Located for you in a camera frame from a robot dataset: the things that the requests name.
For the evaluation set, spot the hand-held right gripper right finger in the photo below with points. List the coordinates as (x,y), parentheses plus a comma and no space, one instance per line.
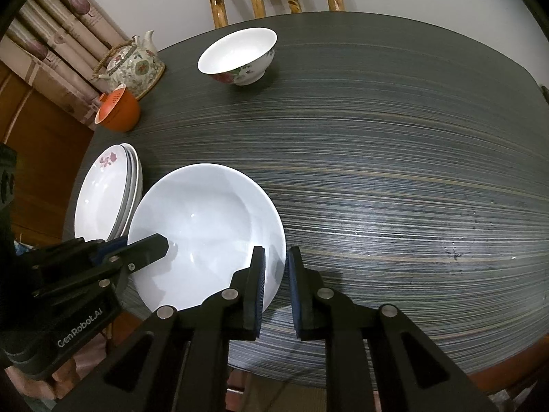
(295,304)

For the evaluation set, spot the large white bowl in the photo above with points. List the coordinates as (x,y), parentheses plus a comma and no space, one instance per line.
(206,214)

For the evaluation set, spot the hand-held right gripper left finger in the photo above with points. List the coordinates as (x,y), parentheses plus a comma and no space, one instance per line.
(256,296)

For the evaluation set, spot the small white floral bowl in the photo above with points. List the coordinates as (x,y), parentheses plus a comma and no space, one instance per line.
(231,51)

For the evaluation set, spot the orange strainer cup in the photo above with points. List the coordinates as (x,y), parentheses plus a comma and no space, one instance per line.
(122,116)

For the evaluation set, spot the person's pink clothing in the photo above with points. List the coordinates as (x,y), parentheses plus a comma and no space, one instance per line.
(92,352)

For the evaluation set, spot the patterned beige curtain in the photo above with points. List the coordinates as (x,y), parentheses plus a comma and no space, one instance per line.
(55,38)

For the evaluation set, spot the floral ceramic teapot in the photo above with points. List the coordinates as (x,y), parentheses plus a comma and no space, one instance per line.
(137,68)

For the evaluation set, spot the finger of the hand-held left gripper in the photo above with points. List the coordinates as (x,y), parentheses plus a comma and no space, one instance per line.
(148,251)
(107,249)

